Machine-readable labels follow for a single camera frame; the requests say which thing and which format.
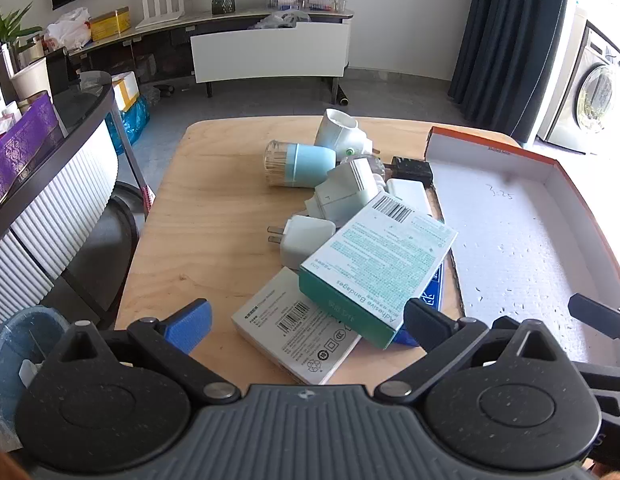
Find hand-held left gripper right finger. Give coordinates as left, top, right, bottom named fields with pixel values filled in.
left=375, top=297, right=573, bottom=405

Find white plug-in heater green button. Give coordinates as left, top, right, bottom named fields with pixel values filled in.
left=313, top=108, right=382, bottom=159

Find silver washing machine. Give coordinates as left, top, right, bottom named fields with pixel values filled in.
left=536, top=19, right=620, bottom=157

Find dark blue curtain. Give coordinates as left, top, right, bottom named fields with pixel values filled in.
left=447, top=0, right=574, bottom=144

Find leafy green plant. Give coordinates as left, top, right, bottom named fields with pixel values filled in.
left=0, top=2, right=44, bottom=57

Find white power adapter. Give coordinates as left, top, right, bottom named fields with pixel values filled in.
left=386, top=178, right=434, bottom=222

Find white charger with prongs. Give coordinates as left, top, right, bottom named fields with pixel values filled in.
left=267, top=214, right=337, bottom=267

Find white ribbed counter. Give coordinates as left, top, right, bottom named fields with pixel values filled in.
left=0, top=70, right=119, bottom=342

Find clear bottle white cap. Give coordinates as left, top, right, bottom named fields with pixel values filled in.
left=361, top=154, right=389, bottom=177

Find dark round stool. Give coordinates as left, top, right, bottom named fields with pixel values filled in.
left=60, top=182, right=141, bottom=332

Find trash bin with blue liner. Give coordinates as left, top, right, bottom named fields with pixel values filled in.
left=0, top=305, right=72, bottom=452

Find orange and white cardboard box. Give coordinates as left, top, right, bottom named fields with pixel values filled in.
left=423, top=126, right=620, bottom=363

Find yellow tin box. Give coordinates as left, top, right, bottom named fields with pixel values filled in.
left=88, top=6, right=131, bottom=43

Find white plastic bag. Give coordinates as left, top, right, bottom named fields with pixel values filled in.
left=43, top=7, right=91, bottom=51

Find blue plastic bag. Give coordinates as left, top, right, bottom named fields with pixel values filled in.
left=104, top=95, right=152, bottom=156

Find white router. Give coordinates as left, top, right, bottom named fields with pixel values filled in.
left=134, top=0, right=186, bottom=30

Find black charger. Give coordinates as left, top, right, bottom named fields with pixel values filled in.
left=384, top=156, right=435, bottom=187

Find white and grey adapter box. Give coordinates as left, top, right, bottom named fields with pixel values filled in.
left=231, top=266, right=362, bottom=386

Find light blue toothpick holder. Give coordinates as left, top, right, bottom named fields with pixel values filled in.
left=262, top=140, right=337, bottom=189

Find white and yellow cardboard box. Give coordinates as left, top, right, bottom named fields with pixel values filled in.
left=109, top=70, right=141, bottom=113

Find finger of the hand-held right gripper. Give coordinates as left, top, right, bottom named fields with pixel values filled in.
left=568, top=293, right=620, bottom=350

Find white plug-in heater leaf logo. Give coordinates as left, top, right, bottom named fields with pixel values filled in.
left=304, top=157, right=387, bottom=227

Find white tv stand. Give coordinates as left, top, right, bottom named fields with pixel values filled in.
left=65, top=6, right=356, bottom=107

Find teal bandage box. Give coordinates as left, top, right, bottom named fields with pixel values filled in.
left=298, top=191, right=460, bottom=351

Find grey plastic bag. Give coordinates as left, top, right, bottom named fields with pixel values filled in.
left=247, top=9, right=312, bottom=31

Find white paper cup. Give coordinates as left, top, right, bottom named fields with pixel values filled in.
left=9, top=57, right=54, bottom=101

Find clear plastic containers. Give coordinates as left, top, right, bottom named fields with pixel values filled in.
left=266, top=0, right=346, bottom=14

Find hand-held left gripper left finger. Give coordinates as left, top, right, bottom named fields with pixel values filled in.
left=42, top=298, right=241, bottom=406

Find blue printed tin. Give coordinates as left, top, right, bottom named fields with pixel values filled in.
left=397, top=260, right=447, bottom=349

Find purple patterned box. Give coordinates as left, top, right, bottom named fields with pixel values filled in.
left=0, top=92, right=61, bottom=212

